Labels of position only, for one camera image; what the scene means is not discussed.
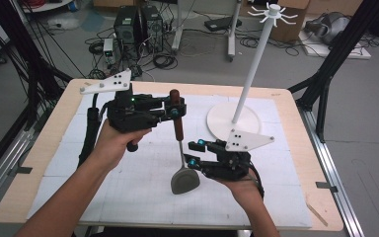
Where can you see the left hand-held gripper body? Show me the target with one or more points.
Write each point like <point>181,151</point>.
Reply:
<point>130,112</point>

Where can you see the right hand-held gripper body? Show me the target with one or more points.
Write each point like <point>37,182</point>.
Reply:
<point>233,164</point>

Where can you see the white hook rack stand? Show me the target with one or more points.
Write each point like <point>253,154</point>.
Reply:
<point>255,62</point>

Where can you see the person's right hand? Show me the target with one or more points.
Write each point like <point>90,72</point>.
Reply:
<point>243,191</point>

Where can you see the person's left hand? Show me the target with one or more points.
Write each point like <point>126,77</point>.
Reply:
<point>115,144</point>

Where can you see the white grid mat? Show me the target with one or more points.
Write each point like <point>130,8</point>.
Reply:
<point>138,197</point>

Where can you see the small grey power supply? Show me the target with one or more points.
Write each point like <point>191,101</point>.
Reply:
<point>108,49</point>

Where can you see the white metal stand leg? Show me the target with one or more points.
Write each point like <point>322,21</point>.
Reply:
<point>232,36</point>
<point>177,33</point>

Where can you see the black computer tower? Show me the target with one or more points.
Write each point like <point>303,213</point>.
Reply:
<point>152,28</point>
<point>126,31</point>

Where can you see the flat black device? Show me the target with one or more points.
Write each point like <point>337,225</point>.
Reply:
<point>222,23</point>

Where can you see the tan tape strip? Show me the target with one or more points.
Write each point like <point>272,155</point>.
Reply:
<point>316,214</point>

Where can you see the white round table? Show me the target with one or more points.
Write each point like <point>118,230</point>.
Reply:
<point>46,5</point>

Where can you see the cardboard box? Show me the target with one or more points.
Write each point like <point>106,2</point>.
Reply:
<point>291,23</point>

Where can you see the white floor board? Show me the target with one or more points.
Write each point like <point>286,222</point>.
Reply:
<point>348,51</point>

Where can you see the grey bag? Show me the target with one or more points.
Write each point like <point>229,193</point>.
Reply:
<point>330,28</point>

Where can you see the aluminium rail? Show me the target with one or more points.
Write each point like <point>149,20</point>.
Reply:
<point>335,171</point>
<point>0,168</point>

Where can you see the black frame post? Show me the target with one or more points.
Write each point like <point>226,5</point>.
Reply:
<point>19,49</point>
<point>335,56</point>

